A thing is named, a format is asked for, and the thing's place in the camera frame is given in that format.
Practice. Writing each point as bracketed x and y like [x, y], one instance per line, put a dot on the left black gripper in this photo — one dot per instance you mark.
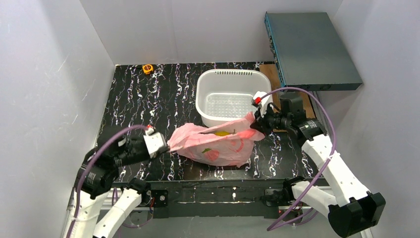
[139, 149]

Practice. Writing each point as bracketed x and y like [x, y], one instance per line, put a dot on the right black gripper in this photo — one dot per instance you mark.
[262, 121]

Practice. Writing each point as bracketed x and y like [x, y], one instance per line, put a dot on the pink plastic bag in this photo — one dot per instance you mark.
[200, 144]

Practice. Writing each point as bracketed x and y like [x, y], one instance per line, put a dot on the fake yellow fruit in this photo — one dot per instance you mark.
[222, 133]

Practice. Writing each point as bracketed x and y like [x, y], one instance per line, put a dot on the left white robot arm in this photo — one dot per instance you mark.
[94, 182]

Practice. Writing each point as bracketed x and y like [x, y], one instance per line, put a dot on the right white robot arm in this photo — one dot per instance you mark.
[350, 207]

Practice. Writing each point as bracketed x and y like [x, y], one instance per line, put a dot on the wooden board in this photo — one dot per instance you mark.
[270, 71]

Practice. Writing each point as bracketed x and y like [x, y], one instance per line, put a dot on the black marble mat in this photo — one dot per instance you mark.
[166, 99]

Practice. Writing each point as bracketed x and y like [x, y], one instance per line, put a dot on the white plastic basin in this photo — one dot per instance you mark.
[226, 94]

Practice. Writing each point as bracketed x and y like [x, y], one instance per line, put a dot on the grey metal box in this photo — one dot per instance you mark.
[309, 54]

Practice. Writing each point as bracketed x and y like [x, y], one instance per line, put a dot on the orange tape measure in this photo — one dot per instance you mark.
[147, 69]

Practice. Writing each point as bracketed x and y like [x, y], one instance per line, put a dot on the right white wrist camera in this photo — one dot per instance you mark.
[260, 101]

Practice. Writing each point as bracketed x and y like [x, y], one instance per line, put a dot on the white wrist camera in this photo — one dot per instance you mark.
[155, 143]
[260, 101]

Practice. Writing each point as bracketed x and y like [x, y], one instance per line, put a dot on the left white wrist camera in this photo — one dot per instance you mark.
[155, 143]

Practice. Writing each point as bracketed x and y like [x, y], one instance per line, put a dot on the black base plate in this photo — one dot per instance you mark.
[217, 198]

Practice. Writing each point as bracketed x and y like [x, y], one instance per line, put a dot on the aluminium frame rail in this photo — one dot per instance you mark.
[102, 216]

